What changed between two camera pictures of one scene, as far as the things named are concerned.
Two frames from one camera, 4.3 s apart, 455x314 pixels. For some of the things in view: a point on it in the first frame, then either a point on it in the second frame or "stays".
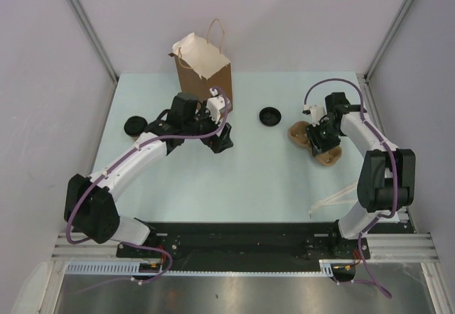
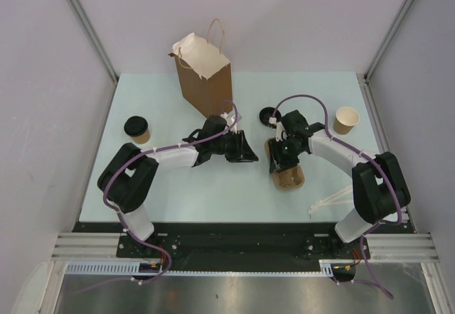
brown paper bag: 202,69 stays
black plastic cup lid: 270,116 stays
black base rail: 247,248 stays
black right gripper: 318,145 -> 277,160
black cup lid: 136,126 stays
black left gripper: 218,143 -> 241,150
